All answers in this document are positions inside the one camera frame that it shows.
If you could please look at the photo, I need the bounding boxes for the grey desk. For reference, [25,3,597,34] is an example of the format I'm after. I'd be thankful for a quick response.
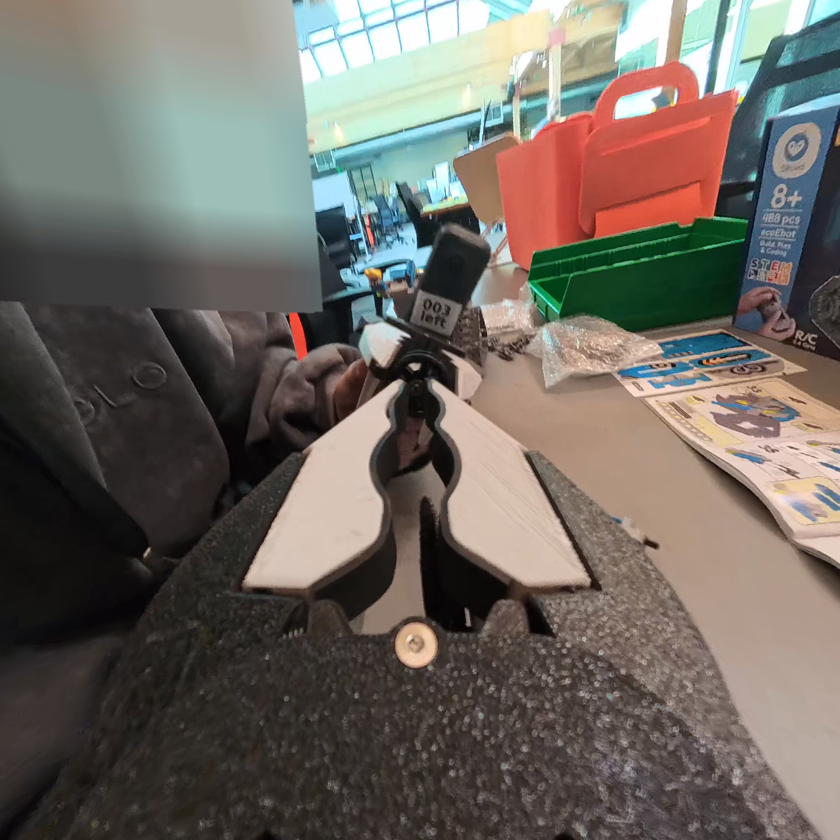
[354,249,840,840]

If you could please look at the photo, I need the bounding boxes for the dark blue robot kit box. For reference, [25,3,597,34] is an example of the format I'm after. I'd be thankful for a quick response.
[731,101,840,362]

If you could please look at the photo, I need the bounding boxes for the person's grey sweatshirt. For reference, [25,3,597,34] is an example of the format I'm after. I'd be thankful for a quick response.
[0,302,296,644]

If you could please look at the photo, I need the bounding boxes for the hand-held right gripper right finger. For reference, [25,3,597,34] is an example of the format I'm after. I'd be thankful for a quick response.
[427,381,593,595]

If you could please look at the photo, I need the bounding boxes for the black track pieces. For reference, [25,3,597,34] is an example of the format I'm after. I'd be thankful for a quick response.
[489,331,536,362]

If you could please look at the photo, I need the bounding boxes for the blue grey brick assembly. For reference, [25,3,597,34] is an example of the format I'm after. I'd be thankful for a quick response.
[613,515,660,550]

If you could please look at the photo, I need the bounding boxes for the toy tracked robot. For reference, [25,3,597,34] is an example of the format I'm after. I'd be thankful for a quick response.
[364,259,490,368]

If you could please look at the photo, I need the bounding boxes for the black toy wheel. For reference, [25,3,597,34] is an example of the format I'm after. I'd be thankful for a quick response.
[394,353,448,396]

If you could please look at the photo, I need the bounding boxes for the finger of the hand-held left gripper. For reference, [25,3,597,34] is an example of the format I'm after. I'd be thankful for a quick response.
[451,356,487,403]
[357,322,413,375]

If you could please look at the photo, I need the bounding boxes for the blue sticker sheet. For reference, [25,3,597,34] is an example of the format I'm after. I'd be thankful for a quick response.
[613,328,807,398]

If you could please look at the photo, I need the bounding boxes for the person's left hand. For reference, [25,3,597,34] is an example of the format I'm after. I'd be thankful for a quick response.
[333,357,370,422]

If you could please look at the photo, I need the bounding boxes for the green plastic bin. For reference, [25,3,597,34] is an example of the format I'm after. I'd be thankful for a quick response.
[527,217,749,332]

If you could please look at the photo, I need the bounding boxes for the beige back chair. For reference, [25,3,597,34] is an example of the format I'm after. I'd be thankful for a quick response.
[453,133,522,227]

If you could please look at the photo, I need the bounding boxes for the instruction booklet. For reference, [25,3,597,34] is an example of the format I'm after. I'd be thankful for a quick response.
[643,377,840,568]

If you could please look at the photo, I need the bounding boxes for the large clear plastic bag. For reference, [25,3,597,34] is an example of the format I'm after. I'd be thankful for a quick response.
[525,315,664,388]

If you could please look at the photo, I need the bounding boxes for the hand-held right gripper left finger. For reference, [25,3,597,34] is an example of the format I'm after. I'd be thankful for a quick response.
[241,381,404,598]

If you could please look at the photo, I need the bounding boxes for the orange plastic bin with handle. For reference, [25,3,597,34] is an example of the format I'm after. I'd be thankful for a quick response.
[577,62,739,238]

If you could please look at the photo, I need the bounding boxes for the small clear plastic bag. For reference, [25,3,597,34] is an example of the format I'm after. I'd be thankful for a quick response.
[479,298,539,336]

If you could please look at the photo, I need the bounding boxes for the person's left forearm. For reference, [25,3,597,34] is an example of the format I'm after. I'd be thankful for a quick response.
[249,341,362,460]

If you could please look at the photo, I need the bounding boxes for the black office chair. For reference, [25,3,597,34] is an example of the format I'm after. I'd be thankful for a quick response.
[715,13,840,221]

